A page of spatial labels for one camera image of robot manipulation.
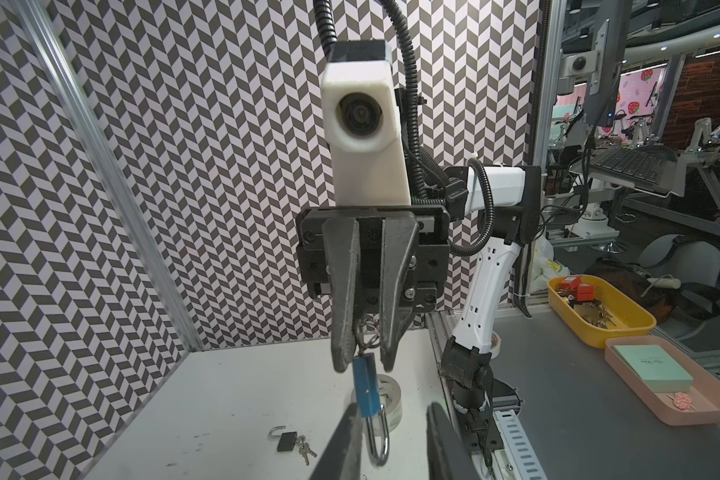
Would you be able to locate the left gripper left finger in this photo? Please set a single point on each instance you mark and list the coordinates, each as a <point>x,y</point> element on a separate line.
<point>341,459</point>

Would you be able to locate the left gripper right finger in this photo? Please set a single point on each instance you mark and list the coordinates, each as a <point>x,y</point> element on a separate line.
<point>447,459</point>

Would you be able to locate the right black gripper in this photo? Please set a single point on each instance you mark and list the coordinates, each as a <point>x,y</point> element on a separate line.
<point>409,249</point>

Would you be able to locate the blue padlock with keys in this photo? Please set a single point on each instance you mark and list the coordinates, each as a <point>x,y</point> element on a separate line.
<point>366,387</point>

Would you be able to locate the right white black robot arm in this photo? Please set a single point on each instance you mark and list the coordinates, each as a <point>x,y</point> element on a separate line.
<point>493,215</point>

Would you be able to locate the small black padlock keys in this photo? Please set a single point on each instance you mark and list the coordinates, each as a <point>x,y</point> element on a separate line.
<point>291,441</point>

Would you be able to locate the clear tape roll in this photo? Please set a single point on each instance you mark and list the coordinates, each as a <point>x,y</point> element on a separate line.
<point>391,397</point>

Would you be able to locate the yellow tray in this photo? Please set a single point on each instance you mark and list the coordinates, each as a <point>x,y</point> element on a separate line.
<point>596,311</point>

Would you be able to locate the mint green box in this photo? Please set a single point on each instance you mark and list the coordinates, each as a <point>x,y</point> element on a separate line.
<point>655,367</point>

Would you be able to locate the pink tray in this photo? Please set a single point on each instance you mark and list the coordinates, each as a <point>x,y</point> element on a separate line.
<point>699,406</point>

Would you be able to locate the white slotted cable duct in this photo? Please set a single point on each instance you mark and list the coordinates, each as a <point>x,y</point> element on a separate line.
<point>517,460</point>

